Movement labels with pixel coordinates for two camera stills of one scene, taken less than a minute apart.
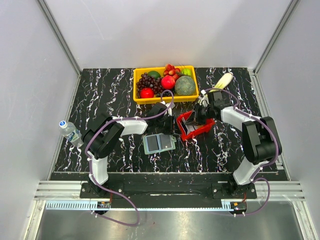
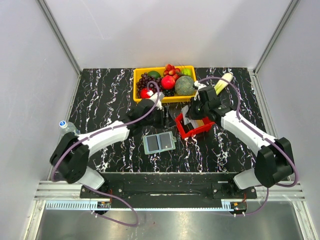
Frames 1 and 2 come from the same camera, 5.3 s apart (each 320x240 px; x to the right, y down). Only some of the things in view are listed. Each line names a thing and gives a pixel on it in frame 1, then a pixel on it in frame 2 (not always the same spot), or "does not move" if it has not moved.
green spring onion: x=223 y=82 does not move
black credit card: x=152 y=142 does not move
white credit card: x=191 y=128 -> x=184 y=110
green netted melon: x=184 y=85 does not move
